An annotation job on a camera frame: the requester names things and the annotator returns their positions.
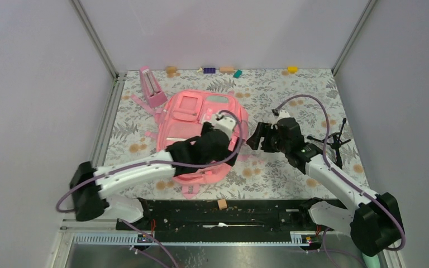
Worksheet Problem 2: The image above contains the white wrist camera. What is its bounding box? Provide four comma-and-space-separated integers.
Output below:
209, 113, 237, 139
272, 109, 290, 122

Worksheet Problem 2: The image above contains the pink metronome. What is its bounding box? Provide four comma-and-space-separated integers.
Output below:
139, 66, 168, 108

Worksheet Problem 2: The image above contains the yellow block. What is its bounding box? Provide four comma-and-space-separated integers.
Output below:
287, 66, 299, 74

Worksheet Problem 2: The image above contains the wooden block far left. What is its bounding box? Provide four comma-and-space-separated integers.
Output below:
165, 66, 177, 74

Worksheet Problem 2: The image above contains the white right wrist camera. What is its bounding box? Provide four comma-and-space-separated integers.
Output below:
272, 109, 290, 122

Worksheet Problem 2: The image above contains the black microphone tripod stand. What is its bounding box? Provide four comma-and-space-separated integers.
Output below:
307, 118, 351, 169

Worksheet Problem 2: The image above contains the long wooden block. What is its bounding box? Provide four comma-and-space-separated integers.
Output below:
219, 66, 235, 73

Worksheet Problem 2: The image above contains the pink student backpack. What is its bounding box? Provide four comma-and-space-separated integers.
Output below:
131, 90, 249, 199

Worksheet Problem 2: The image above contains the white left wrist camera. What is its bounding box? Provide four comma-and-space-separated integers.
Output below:
209, 113, 237, 139

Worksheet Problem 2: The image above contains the purple toy brick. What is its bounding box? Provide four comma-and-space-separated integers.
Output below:
203, 68, 216, 74

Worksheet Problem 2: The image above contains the teal block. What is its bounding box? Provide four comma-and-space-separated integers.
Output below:
233, 70, 242, 79

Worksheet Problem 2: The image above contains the mint green microphone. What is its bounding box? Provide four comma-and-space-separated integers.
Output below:
362, 253, 381, 268

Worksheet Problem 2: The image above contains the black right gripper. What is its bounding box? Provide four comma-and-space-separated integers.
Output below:
246, 122, 290, 154

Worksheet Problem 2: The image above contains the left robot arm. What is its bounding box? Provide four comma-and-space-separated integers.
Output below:
55, 110, 244, 222

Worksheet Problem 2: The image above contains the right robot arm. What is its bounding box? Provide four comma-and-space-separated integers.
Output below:
246, 101, 406, 257

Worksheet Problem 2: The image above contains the small wooden cube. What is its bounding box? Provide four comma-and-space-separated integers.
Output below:
217, 199, 228, 209

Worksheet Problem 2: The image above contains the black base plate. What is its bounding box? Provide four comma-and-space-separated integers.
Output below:
133, 199, 325, 243

